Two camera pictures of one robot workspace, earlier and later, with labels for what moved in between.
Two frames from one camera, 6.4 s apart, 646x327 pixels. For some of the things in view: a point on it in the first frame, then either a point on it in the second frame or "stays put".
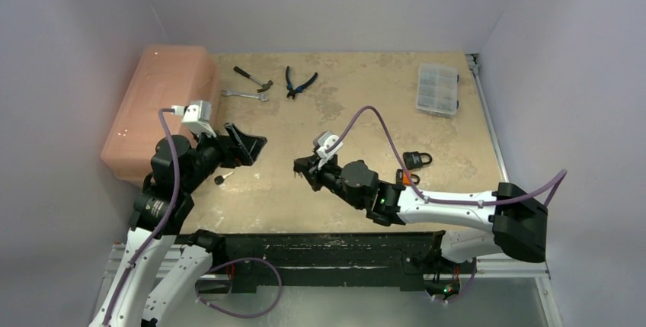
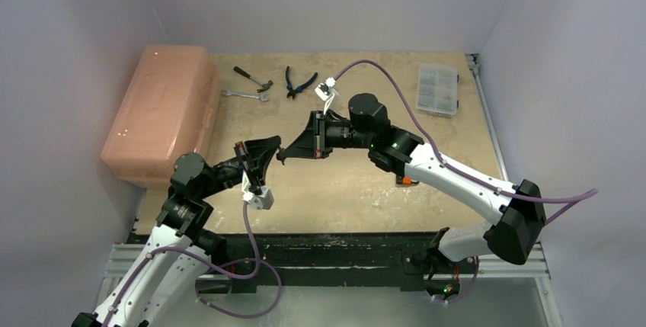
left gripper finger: x=239 y=158 -> x=258 y=170
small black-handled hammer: x=265 y=85 stays put
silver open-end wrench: x=262 y=96 stays put
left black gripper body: x=214 y=151 -> x=244 y=159
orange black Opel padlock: x=401 y=178 stays put
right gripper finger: x=305 y=165 -> x=311 y=143
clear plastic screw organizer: x=437 y=92 stays put
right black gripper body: x=315 y=171 -> x=320 y=133
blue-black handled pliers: x=292 y=91 stays put
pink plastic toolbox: x=164 y=77 stays put
